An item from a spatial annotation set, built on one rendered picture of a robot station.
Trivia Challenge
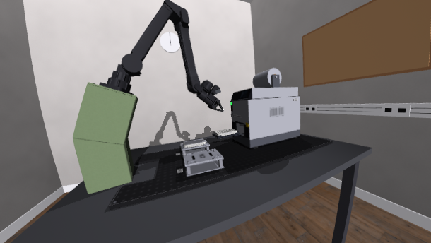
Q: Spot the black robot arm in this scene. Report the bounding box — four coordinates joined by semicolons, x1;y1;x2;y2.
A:
99;0;221;102

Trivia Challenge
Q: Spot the dark grey cylinder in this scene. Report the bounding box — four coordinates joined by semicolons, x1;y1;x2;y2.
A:
253;68;281;88

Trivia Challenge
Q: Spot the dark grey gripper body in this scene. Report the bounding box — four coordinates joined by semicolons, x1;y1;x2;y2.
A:
204;95;220;109

